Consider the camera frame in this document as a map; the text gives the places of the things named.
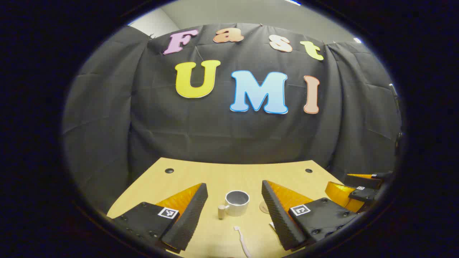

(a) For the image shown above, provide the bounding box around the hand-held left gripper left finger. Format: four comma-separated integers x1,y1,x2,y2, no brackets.
108,183,208,253

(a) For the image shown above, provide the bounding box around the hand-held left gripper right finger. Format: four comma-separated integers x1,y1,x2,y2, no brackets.
261,180,359,251

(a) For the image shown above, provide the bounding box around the white cup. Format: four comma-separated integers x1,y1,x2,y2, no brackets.
218,190,250,220

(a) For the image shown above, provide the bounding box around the white toothbrush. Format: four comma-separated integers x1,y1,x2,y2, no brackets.
234,226,252,258

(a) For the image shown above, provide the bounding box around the light wooden desktop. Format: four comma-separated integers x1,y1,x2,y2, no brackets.
107,157,359,258

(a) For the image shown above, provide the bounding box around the black backdrop cloth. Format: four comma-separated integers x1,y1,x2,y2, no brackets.
62,23,404,215

